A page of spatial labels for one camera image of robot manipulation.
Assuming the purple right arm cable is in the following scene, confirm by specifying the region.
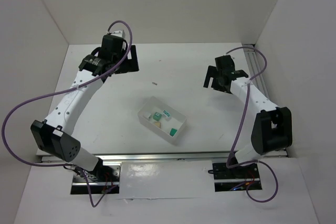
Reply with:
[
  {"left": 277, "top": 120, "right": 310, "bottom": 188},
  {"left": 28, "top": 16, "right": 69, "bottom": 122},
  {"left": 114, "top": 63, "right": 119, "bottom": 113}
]
[{"left": 225, "top": 46, "right": 279, "bottom": 203}]

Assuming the white plastic bin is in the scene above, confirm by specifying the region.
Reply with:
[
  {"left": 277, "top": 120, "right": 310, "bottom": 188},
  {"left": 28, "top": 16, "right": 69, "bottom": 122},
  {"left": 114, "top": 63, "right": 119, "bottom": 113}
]
[{"left": 138, "top": 96, "right": 187, "bottom": 144}]

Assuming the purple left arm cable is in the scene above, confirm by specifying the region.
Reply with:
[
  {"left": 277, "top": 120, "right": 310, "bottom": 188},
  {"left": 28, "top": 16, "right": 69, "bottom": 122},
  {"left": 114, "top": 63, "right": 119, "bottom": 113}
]
[{"left": 1, "top": 20, "right": 133, "bottom": 208}]

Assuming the white lettered wood block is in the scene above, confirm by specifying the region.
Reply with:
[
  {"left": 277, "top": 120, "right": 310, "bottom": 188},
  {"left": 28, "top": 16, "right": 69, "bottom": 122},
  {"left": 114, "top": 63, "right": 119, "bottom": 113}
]
[{"left": 162, "top": 110, "right": 171, "bottom": 121}]

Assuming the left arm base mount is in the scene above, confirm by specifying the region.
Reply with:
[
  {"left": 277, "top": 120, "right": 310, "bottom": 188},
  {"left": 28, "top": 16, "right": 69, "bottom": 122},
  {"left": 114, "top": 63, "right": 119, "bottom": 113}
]
[{"left": 70, "top": 163, "right": 121, "bottom": 195}]

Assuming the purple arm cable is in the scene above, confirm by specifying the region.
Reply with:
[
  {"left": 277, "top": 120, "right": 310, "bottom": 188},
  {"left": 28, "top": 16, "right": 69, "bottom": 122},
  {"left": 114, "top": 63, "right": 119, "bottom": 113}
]
[
  {"left": 225, "top": 46, "right": 279, "bottom": 203},
  {"left": 1, "top": 20, "right": 133, "bottom": 208}
]

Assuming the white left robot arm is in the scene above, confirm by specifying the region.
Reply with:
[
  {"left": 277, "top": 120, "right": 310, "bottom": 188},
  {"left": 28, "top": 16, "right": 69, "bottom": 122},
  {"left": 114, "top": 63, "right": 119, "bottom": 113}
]
[{"left": 30, "top": 30, "right": 139, "bottom": 176}]

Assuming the aluminium side rail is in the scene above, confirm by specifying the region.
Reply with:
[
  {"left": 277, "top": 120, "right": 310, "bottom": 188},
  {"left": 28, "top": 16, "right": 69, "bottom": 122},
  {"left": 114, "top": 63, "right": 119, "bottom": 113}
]
[{"left": 243, "top": 44, "right": 269, "bottom": 98}]

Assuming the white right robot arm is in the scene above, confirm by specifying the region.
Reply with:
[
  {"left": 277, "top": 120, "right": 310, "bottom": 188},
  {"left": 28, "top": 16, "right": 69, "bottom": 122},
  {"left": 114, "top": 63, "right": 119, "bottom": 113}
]
[{"left": 204, "top": 55, "right": 292, "bottom": 168}]

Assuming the dark green wood block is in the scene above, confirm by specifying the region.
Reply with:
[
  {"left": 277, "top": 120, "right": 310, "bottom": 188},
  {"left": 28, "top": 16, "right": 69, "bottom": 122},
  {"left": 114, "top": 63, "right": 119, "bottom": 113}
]
[{"left": 170, "top": 128, "right": 177, "bottom": 137}]

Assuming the aluminium front rail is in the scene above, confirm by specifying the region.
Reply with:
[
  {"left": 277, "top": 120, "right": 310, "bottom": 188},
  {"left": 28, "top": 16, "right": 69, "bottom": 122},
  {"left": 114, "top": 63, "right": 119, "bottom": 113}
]
[{"left": 39, "top": 150, "right": 288, "bottom": 163}]

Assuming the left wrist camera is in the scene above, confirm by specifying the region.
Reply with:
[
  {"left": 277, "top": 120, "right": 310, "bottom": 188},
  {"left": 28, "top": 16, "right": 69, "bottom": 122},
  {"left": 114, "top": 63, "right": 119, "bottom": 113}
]
[{"left": 110, "top": 30, "right": 125, "bottom": 39}]

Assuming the light green wood block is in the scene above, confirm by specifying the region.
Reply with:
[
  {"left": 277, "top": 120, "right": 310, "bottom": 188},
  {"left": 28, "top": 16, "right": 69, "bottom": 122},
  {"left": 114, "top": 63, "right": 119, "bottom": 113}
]
[{"left": 153, "top": 112, "right": 162, "bottom": 121}]

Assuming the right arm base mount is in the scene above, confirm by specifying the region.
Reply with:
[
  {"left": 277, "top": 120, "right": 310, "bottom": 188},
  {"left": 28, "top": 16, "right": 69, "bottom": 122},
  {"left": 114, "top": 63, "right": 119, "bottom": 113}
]
[{"left": 208, "top": 163, "right": 262, "bottom": 192}]

